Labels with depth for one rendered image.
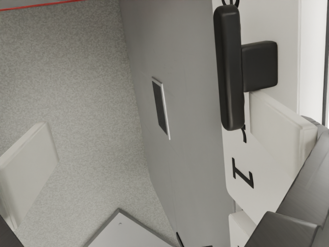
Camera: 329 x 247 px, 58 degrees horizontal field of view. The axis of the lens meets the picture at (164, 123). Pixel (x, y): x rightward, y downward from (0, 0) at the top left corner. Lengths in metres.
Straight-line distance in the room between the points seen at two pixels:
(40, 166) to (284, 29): 0.16
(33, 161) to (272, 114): 0.13
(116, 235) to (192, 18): 1.07
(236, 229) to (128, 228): 1.00
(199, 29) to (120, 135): 0.83
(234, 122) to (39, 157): 0.12
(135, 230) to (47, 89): 0.66
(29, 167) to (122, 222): 1.13
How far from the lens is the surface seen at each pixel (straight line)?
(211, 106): 0.36
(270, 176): 0.23
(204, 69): 0.35
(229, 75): 0.18
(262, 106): 0.18
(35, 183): 0.17
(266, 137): 0.18
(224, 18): 0.17
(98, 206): 1.27
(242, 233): 0.32
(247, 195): 0.28
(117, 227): 1.29
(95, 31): 1.07
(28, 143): 0.17
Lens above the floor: 1.07
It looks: 67 degrees down
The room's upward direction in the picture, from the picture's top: 139 degrees clockwise
